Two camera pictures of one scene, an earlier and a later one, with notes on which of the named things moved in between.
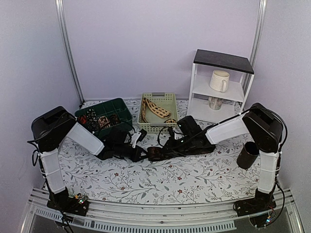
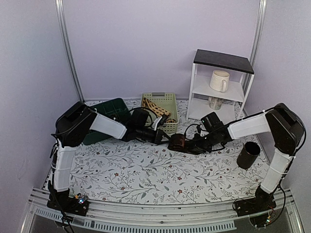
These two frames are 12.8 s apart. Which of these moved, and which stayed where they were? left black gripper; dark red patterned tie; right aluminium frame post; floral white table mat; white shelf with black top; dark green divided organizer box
Moved: left black gripper; dark red patterned tie
Stayed: dark green divided organizer box; white shelf with black top; right aluminium frame post; floral white table mat
